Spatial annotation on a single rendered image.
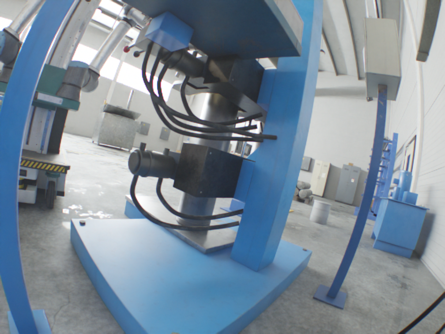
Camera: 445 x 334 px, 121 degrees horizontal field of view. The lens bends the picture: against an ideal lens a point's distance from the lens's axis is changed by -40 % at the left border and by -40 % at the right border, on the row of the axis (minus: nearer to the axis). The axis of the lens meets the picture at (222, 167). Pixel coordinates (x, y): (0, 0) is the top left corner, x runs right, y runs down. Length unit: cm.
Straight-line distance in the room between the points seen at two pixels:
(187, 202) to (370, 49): 132
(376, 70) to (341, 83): 1200
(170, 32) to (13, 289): 85
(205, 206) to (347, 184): 1013
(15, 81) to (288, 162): 91
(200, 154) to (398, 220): 246
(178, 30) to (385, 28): 109
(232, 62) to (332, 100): 1196
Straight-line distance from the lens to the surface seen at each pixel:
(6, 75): 154
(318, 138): 1215
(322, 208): 335
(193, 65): 95
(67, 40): 182
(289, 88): 100
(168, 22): 77
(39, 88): 165
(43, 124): 167
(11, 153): 46
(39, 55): 46
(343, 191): 1104
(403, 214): 282
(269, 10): 66
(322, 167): 1122
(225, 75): 89
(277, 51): 84
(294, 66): 105
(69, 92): 147
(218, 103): 120
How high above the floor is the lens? 57
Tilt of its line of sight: 2 degrees down
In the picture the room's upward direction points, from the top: 14 degrees clockwise
